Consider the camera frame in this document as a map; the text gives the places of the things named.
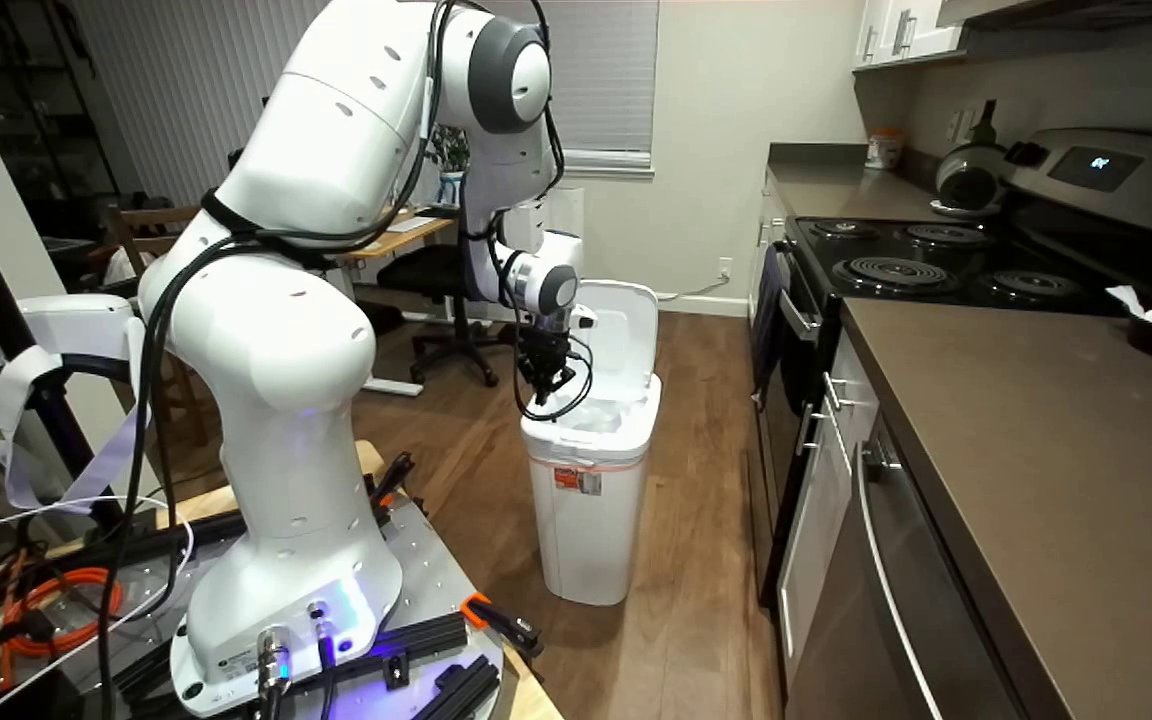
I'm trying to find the robot mounting table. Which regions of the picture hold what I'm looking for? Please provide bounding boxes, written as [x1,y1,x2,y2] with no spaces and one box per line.
[0,435,570,720]

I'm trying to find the white wall cabinets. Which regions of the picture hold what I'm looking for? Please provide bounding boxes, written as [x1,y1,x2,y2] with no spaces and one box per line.
[852,0,1152,71]

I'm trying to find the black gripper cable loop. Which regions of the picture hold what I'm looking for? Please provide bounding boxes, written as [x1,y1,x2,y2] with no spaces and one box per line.
[514,330,600,429]

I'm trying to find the black orange bar clamp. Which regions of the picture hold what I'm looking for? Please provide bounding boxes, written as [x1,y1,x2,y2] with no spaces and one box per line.
[364,450,421,519]
[462,592,550,659]

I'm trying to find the wooden desk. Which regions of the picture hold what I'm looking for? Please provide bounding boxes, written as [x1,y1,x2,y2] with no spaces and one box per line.
[334,213,466,403]

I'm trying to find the stainless steel dishwasher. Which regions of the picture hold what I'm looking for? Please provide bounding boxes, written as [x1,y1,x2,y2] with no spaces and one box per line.
[776,396,1033,720]

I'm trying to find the black shelf rack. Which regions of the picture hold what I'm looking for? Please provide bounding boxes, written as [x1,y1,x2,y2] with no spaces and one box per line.
[0,0,121,252]

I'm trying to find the white translucent bin body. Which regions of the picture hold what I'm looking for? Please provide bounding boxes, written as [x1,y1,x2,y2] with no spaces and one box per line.
[516,373,666,613]

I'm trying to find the black office chair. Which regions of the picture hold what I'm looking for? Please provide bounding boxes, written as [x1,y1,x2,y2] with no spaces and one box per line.
[374,245,535,393]

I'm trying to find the wooden chair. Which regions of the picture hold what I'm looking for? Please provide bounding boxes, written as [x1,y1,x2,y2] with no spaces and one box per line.
[101,194,200,288]

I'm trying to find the orange coiled cable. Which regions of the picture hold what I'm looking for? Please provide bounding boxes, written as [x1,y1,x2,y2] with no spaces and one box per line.
[0,564,133,672]

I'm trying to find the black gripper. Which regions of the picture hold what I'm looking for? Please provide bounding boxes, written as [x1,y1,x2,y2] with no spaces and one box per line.
[514,321,582,411]

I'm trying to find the black stainless steel stove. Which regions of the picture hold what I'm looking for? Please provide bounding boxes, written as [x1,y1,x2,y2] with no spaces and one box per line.
[747,122,1152,613]

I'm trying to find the white drawer cabinet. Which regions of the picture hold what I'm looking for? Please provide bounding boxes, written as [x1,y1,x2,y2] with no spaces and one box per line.
[814,326,884,456]

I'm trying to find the dark kettle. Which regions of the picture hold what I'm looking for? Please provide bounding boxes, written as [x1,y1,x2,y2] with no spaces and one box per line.
[927,97,1011,218]

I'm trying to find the black aluminium rail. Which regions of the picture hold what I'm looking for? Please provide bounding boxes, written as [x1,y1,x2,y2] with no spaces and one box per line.
[414,653,508,720]

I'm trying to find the white padded frame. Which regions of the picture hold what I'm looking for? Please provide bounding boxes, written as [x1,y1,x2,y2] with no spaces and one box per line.
[0,293,153,515]

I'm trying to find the white bin lid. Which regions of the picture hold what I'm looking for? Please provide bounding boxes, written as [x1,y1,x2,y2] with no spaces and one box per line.
[574,274,669,407]

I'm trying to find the green potted plant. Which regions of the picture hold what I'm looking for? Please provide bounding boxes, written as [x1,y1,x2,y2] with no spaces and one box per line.
[436,122,475,214]

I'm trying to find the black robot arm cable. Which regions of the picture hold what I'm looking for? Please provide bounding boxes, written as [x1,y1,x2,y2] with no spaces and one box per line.
[80,0,574,720]

